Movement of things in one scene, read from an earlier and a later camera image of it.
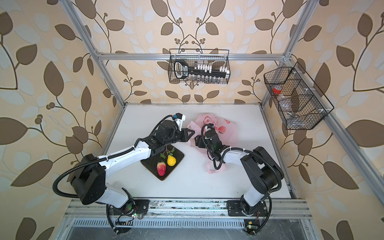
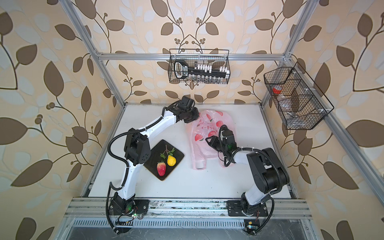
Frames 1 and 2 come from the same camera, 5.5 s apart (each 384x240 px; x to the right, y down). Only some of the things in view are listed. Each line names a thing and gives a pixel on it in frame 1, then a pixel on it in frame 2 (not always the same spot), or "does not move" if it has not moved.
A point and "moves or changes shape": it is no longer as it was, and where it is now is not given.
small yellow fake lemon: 171,159 does not move
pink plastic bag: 226,129 moves or changes shape
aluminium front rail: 193,209 does not move
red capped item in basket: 277,89 does not move
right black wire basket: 301,104 does not move
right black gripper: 200,141 → 213,141
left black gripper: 185,136 → 196,114
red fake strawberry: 161,168 does not move
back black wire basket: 196,66 does not move
